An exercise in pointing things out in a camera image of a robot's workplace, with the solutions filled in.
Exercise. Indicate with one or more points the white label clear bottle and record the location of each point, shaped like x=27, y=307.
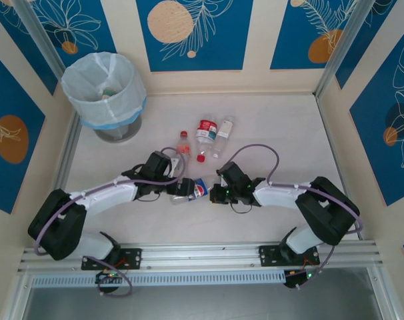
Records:
x=223, y=131

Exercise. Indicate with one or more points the blue label cola bottle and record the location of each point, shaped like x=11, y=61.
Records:
x=198, y=191

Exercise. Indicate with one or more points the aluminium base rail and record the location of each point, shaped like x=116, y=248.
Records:
x=202, y=258

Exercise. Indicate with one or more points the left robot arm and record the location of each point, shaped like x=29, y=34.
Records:
x=102, y=195

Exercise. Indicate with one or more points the aluminium side rail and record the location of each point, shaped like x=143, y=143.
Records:
x=326, y=133
x=68, y=150

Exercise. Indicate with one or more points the small circuit board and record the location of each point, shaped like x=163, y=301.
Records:
x=110, y=276
x=293, y=280

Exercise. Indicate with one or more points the trash bin with white liner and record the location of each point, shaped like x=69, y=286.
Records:
x=122, y=100

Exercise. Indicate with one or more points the red label water bottle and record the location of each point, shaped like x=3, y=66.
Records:
x=207, y=130

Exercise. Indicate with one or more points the orange label red-capped bottle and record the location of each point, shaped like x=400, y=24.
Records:
x=184, y=148

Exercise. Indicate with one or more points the grey mesh waste bin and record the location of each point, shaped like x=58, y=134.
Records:
x=132, y=128

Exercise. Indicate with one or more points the aluminium frame post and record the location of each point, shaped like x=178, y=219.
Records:
x=42, y=36
x=340, y=46

